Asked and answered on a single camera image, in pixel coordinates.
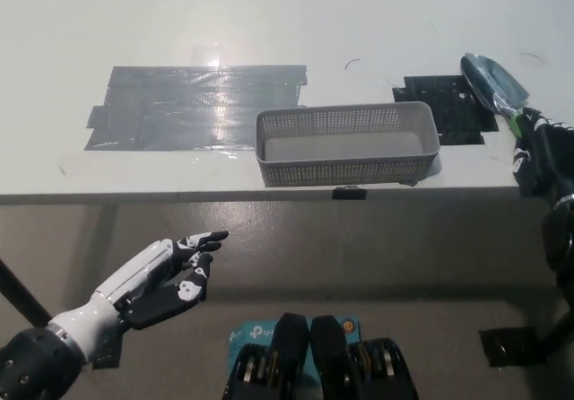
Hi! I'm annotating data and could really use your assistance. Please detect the garden trowel green black handle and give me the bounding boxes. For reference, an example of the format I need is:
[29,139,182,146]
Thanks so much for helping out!
[460,52,530,139]

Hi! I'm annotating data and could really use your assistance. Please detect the black robot body blocks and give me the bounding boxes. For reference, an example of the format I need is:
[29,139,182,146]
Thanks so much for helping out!
[222,312,421,400]

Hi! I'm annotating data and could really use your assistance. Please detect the black floor tape patch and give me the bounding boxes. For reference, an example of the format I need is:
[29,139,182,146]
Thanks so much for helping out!
[87,336,123,370]
[478,326,549,368]

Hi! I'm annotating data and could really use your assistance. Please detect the black tape patch on desk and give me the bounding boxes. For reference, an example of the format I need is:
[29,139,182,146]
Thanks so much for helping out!
[392,74,501,146]

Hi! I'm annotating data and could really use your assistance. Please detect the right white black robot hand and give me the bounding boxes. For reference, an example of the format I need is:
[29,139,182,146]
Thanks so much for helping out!
[510,107,574,207]

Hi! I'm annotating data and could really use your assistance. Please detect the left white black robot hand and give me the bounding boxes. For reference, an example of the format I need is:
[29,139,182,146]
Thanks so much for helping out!
[47,230,230,366]

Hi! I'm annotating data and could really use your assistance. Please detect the grey perforated plastic basket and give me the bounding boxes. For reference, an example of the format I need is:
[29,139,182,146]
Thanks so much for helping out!
[255,101,441,189]

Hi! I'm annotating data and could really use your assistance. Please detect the large grey duct tape patch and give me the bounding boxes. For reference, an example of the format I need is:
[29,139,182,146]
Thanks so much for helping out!
[83,64,310,152]

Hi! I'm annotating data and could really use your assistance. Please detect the teal tp-link box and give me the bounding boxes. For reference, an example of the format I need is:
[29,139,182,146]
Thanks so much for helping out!
[228,317,362,377]

